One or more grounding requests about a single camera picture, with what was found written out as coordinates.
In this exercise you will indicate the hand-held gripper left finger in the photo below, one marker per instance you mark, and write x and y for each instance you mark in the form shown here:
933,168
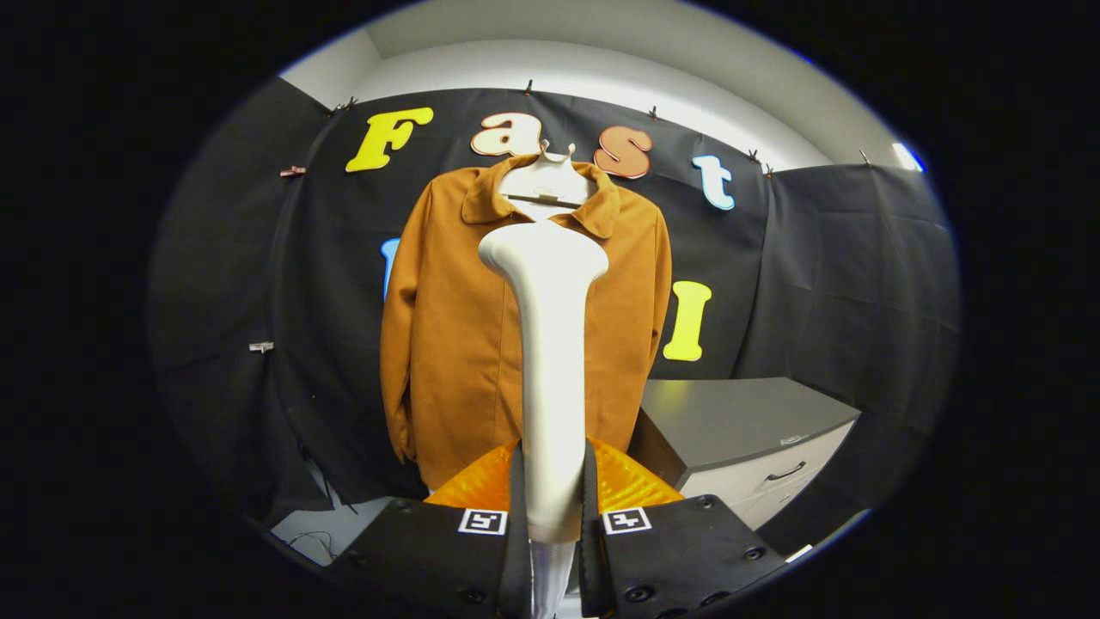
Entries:
516,567

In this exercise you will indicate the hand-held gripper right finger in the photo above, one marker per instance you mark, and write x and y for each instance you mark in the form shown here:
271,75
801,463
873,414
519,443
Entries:
595,567

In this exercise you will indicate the white clip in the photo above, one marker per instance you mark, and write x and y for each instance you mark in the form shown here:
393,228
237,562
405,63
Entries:
260,346

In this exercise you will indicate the grey top white cabinet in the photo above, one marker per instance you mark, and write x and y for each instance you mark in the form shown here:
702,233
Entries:
730,417

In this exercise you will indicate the white garment steamer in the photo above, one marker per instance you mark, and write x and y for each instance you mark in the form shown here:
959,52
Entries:
550,361

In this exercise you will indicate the orange button-up shirt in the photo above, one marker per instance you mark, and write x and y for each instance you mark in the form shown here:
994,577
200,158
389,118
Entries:
447,344

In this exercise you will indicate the black backdrop cloth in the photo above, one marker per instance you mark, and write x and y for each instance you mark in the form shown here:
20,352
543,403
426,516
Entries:
842,301

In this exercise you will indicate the white mannequin torso stand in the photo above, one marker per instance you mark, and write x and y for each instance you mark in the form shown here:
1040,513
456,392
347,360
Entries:
546,185

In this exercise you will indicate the small ceiling light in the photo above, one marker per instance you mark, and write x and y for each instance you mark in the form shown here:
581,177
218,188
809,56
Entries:
907,157

